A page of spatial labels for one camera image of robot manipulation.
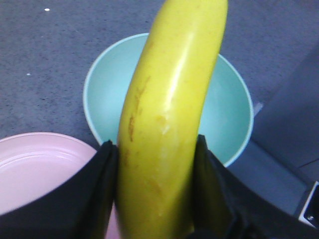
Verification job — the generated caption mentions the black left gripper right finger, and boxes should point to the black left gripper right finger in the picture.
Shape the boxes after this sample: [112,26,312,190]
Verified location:
[193,135,319,239]

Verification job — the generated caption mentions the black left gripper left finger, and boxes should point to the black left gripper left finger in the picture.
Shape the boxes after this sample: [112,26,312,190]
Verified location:
[0,140,118,239]

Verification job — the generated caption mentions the yellow banana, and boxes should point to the yellow banana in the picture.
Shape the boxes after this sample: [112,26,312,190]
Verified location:
[116,0,228,239]

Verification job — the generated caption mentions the pink plate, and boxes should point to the pink plate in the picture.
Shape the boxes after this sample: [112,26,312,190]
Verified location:
[0,132,120,239]

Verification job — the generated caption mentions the green ribbed bowl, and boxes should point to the green ribbed bowl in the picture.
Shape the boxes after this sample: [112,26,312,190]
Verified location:
[83,33,254,166]

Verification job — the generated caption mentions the grey box with white frame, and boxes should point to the grey box with white frame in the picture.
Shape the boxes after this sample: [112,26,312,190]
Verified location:
[298,181,319,229]

